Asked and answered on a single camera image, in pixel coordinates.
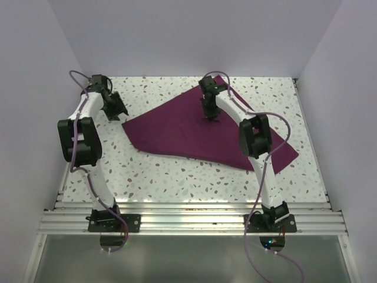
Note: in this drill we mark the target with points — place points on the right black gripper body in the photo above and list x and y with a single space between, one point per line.
210 109

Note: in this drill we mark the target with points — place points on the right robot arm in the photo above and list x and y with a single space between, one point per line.
255 142

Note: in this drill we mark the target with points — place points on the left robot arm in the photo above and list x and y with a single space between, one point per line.
82 148

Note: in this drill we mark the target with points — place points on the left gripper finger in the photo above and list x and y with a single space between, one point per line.
120 106
113 118

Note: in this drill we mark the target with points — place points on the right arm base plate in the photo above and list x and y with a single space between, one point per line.
257 224

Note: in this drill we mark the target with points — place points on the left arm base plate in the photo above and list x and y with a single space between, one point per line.
129 222

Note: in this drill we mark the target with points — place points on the aluminium rail frame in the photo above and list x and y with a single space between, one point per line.
182 196

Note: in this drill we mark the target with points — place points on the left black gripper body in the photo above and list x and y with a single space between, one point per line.
112 107

